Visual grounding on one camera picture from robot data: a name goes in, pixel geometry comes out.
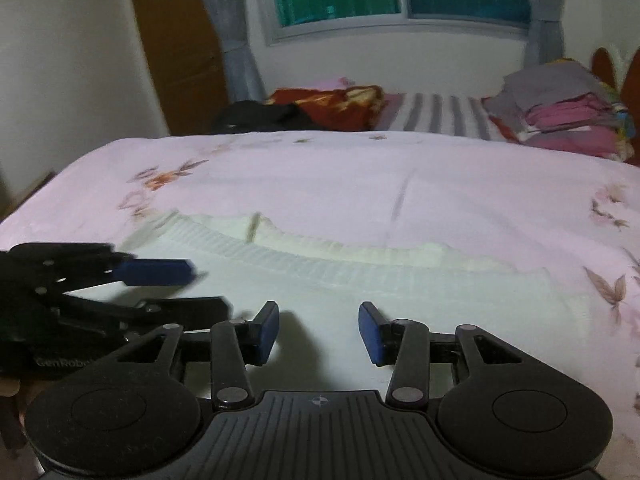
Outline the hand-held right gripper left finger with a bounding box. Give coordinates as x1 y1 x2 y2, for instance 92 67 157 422
116 301 281 409

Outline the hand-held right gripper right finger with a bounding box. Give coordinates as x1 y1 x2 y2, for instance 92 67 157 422
358 301 524 406

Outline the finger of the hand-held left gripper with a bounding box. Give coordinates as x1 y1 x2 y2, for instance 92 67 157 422
10 242 197 297
50 294 235 333

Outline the white knit sweater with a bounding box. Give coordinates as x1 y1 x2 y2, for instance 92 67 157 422
129 210 592 397

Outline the pile of folded clothes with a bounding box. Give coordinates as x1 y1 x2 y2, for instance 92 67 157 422
481 57 640 164

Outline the bed with pink floral sheet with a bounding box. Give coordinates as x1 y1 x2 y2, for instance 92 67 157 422
0 130 640 480

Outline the black cloth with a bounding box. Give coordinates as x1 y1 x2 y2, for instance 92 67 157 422
211 101 317 136

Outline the brown wooden door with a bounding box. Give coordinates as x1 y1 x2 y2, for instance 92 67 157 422
126 0 229 137

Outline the red patterned blanket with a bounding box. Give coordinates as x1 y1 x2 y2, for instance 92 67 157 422
269 85 389 132

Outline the grey striped sheet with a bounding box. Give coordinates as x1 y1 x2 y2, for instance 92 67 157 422
371 91 507 141

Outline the grey curtain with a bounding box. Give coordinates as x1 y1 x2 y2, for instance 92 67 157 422
514 0 569 67
191 0 267 107

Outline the red and white headboard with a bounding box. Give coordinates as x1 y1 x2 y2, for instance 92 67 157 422
590 44 640 92

